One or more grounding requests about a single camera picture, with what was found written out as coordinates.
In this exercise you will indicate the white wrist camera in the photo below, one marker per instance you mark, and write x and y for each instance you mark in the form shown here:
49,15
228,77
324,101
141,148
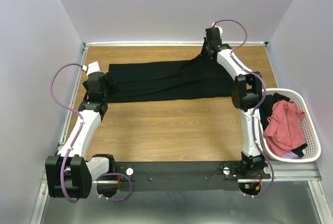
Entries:
91,68
218,27

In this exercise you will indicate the black garment in basket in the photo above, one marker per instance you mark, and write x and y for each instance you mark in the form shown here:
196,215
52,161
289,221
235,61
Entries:
266,111

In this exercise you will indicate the white laundry basket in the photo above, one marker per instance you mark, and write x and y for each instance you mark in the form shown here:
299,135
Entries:
313,150

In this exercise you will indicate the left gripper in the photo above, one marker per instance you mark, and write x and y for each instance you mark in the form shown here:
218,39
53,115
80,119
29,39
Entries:
111,78

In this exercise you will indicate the pink shirt in basket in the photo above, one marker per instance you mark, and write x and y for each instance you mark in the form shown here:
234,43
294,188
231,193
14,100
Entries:
284,131

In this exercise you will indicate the black t shirt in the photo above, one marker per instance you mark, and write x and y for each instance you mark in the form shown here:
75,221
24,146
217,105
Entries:
199,77

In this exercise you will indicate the aluminium back table rail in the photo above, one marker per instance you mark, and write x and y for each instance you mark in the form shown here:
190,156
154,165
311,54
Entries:
165,43

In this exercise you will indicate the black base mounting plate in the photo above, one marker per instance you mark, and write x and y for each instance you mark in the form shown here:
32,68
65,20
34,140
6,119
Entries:
178,176

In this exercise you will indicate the aluminium front frame rail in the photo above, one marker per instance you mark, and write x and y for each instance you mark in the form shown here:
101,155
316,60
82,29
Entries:
196,192

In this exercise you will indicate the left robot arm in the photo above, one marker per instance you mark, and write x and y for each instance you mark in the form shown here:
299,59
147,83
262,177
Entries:
68,173

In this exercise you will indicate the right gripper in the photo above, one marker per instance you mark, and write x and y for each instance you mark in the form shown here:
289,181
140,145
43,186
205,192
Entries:
203,52

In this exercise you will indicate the lavender garment in basket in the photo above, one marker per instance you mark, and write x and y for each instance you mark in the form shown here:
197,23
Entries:
291,155

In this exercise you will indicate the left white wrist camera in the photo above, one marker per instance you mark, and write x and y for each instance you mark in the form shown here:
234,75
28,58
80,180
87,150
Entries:
91,68

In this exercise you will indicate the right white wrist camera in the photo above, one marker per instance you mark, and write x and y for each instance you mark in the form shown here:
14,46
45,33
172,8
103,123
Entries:
218,27

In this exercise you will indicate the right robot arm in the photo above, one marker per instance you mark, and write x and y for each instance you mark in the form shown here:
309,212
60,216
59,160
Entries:
246,96

